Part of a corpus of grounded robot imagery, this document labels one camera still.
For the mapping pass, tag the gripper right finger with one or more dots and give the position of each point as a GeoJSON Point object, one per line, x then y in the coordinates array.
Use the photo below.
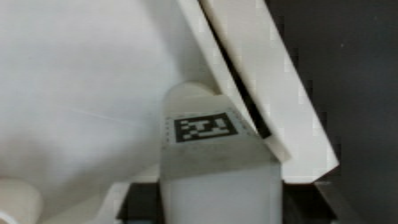
{"type": "Point", "coordinates": [315, 205]}

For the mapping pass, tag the white table leg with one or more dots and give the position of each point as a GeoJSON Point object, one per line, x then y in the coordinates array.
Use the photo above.
{"type": "Point", "coordinates": [219, 169]}

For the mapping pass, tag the white square table top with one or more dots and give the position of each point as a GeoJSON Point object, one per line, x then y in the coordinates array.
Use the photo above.
{"type": "Point", "coordinates": [95, 56]}

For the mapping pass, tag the white U-shaped fence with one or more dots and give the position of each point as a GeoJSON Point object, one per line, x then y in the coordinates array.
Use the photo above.
{"type": "Point", "coordinates": [253, 43]}

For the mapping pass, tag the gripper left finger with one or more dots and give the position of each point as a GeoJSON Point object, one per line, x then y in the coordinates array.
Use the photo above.
{"type": "Point", "coordinates": [132, 205]}

